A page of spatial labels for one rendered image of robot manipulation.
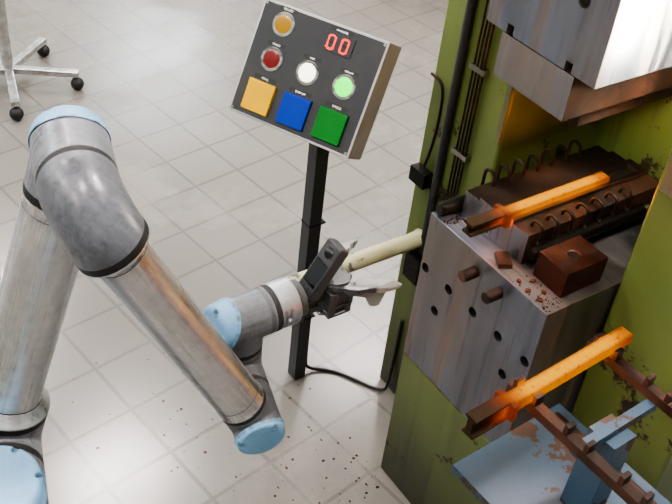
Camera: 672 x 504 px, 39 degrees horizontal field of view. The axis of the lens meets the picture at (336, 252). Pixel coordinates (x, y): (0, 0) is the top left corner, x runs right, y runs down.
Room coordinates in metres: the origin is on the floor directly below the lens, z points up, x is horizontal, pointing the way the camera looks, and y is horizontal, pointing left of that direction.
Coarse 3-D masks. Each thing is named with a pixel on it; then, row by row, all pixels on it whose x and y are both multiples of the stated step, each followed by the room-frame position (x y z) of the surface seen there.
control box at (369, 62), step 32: (256, 32) 2.07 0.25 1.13; (288, 32) 2.05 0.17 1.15; (320, 32) 2.02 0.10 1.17; (352, 32) 2.00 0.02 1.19; (256, 64) 2.03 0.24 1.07; (288, 64) 2.00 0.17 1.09; (320, 64) 1.98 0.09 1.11; (352, 64) 1.96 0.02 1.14; (384, 64) 1.95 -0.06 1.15; (320, 96) 1.94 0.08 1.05; (352, 96) 1.92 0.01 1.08; (288, 128) 1.92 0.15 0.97; (352, 128) 1.87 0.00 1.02
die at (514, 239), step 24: (552, 168) 1.87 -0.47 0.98; (576, 168) 1.87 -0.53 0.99; (600, 168) 1.88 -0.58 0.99; (480, 192) 1.74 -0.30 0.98; (504, 192) 1.74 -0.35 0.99; (528, 192) 1.75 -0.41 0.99; (600, 192) 1.78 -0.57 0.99; (624, 192) 1.79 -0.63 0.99; (648, 192) 1.82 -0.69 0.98; (528, 216) 1.65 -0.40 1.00; (576, 216) 1.68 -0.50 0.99; (504, 240) 1.63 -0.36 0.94; (528, 240) 1.59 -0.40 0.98
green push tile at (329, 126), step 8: (320, 112) 1.91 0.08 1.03; (328, 112) 1.90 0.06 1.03; (336, 112) 1.90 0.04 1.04; (320, 120) 1.90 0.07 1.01; (328, 120) 1.89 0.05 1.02; (336, 120) 1.89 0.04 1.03; (344, 120) 1.88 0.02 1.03; (320, 128) 1.89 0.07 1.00; (328, 128) 1.88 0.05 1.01; (336, 128) 1.88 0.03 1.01; (344, 128) 1.88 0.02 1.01; (312, 136) 1.89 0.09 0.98; (320, 136) 1.88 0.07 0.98; (328, 136) 1.87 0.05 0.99; (336, 136) 1.87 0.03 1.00; (336, 144) 1.86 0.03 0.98
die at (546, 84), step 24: (504, 48) 1.73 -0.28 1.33; (528, 48) 1.68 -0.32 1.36; (504, 72) 1.72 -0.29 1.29; (528, 72) 1.67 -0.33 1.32; (552, 72) 1.63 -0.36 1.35; (528, 96) 1.66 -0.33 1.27; (552, 96) 1.61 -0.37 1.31; (576, 96) 1.60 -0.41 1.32; (600, 96) 1.64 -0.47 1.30; (624, 96) 1.69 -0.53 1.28
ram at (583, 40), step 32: (512, 0) 1.73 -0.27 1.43; (544, 0) 1.67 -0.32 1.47; (576, 0) 1.62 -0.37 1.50; (608, 0) 1.56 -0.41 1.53; (640, 0) 1.58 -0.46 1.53; (544, 32) 1.66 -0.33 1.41; (576, 32) 1.60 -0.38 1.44; (608, 32) 1.55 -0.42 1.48; (640, 32) 1.59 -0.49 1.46; (576, 64) 1.59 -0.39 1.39; (608, 64) 1.56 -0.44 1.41; (640, 64) 1.61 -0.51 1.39
